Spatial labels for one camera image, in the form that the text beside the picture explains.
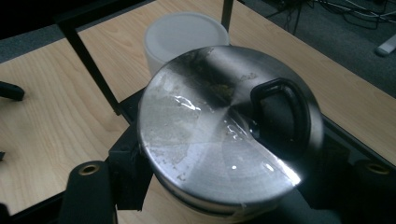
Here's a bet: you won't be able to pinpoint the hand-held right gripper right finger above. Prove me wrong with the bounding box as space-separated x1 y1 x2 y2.
297 136 396 224

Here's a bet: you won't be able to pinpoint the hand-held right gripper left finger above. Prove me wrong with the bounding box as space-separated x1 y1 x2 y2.
57 124 156 224

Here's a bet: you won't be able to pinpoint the black two-tier metal rack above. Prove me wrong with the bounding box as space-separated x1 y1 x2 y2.
8 0 396 218

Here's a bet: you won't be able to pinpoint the white-lid jar amber contents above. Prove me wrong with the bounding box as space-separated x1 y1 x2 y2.
143 11 232 77

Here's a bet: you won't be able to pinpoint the white metal stand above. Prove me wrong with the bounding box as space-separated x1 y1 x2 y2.
375 33 396 58

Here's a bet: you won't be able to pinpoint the bundle of floor cables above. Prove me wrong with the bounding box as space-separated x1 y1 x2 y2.
264 0 396 32

